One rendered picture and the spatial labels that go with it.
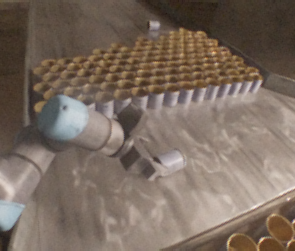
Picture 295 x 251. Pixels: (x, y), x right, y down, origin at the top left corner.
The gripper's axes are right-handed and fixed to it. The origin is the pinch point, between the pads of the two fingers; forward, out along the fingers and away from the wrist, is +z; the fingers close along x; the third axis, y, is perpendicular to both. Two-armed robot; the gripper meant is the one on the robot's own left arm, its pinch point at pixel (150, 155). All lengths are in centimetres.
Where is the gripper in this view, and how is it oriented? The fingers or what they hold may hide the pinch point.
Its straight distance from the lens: 59.5
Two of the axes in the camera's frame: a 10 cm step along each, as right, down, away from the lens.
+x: 5.1, 6.3, -5.9
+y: -6.8, 7.1, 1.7
